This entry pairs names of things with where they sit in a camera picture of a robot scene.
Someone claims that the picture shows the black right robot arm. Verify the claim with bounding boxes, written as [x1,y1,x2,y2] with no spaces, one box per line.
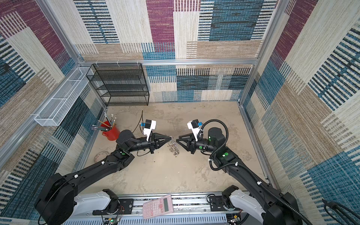
[176,127,307,225]

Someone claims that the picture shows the tape roll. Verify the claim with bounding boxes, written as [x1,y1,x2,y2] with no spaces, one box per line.
[94,151,110,163]

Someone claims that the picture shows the black wire mesh shelf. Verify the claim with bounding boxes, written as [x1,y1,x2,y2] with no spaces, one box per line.
[86,63,150,107]

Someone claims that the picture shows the black corrugated cable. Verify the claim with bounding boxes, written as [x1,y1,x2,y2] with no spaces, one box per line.
[196,119,313,225]

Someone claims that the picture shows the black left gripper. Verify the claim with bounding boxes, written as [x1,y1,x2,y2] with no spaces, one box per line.
[127,134,171,157]

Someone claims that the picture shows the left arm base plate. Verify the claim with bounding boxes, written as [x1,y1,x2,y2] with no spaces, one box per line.
[92,199,134,217]

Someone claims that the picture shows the red pencil cup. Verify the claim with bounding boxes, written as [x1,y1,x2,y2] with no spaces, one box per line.
[91,112,120,141]

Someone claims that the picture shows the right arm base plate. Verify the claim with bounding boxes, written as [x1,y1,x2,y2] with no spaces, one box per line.
[206,194,242,212]

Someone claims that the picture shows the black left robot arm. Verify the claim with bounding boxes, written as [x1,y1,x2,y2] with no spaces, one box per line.
[34,130,171,225]

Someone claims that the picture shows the pink calculator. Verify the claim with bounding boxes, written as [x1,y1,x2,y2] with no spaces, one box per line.
[142,195,174,219]

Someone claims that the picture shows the white wire mesh basket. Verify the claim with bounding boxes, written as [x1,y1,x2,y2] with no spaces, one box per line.
[34,67,89,127]

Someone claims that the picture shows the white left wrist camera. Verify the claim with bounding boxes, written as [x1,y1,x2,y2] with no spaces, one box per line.
[141,120,157,141]

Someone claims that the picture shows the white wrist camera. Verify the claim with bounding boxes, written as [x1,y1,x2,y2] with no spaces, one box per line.
[141,120,157,141]
[187,119,203,141]

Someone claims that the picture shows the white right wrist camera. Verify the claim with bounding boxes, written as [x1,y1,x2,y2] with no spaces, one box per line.
[187,119,203,141]

